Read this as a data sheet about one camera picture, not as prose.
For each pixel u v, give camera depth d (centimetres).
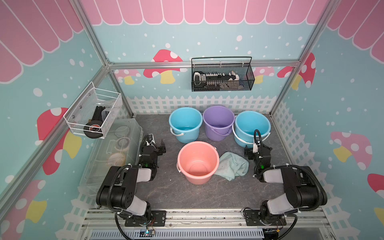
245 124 94
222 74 91
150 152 71
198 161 92
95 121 70
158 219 74
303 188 46
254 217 74
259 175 70
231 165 90
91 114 73
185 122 104
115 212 47
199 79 89
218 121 103
